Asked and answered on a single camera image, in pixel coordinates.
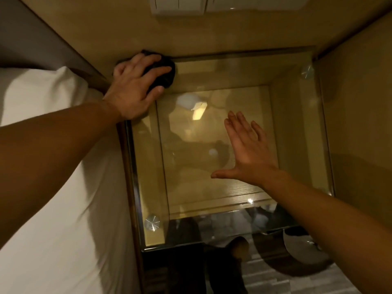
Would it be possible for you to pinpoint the white wall switch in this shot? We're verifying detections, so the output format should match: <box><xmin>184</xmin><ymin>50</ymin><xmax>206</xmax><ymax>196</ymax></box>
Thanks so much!
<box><xmin>205</xmin><ymin>0</ymin><xmax>259</xmax><ymax>13</ymax></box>
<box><xmin>148</xmin><ymin>0</ymin><xmax>207</xmax><ymax>16</ymax></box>

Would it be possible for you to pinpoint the white wall socket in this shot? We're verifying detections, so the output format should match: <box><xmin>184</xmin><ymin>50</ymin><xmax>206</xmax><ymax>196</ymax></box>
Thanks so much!
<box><xmin>258</xmin><ymin>0</ymin><xmax>310</xmax><ymax>12</ymax></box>

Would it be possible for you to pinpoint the white bed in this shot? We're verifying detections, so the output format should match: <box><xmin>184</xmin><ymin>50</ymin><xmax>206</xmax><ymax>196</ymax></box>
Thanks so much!
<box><xmin>0</xmin><ymin>66</ymin><xmax>138</xmax><ymax>294</ymax></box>

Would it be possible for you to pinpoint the person's right forearm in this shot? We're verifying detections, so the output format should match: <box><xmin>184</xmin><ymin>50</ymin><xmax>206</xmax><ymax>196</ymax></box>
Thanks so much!
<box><xmin>262</xmin><ymin>169</ymin><xmax>392</xmax><ymax>294</ymax></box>

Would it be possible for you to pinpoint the person's right hand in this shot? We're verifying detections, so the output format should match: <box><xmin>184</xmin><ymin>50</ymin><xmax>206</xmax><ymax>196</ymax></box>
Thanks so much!
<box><xmin>210</xmin><ymin>111</ymin><xmax>279</xmax><ymax>189</ymax></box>

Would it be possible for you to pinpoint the glass-top bedside table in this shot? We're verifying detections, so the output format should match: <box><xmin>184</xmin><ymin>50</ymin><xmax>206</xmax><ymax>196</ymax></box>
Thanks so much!
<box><xmin>125</xmin><ymin>47</ymin><xmax>335</xmax><ymax>253</ymax></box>

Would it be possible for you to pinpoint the person's left forearm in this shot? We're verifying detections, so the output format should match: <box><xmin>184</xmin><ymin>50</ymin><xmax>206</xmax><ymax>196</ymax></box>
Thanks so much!
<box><xmin>0</xmin><ymin>99</ymin><xmax>123</xmax><ymax>252</ymax></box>

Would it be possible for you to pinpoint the person's right shoe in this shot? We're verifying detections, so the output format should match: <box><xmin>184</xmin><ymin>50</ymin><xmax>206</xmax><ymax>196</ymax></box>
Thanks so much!
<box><xmin>229</xmin><ymin>236</ymin><xmax>250</xmax><ymax>262</ymax></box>

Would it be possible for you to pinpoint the black cloth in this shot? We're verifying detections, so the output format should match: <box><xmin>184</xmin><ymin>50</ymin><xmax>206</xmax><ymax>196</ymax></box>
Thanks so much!
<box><xmin>118</xmin><ymin>49</ymin><xmax>177</xmax><ymax>95</ymax></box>

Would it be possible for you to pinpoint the person's left hand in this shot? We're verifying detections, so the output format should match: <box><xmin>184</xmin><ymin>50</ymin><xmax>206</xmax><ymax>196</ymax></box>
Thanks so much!
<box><xmin>102</xmin><ymin>53</ymin><xmax>172</xmax><ymax>121</ymax></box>

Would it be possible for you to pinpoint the grey padded headboard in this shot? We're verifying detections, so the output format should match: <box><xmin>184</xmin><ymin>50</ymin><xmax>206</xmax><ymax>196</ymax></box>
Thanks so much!
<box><xmin>0</xmin><ymin>0</ymin><xmax>106</xmax><ymax>86</ymax></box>

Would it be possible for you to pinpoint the round wooden table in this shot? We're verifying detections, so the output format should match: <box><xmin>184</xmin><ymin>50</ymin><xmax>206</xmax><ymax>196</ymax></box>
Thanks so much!
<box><xmin>283</xmin><ymin>226</ymin><xmax>333</xmax><ymax>266</ymax></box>

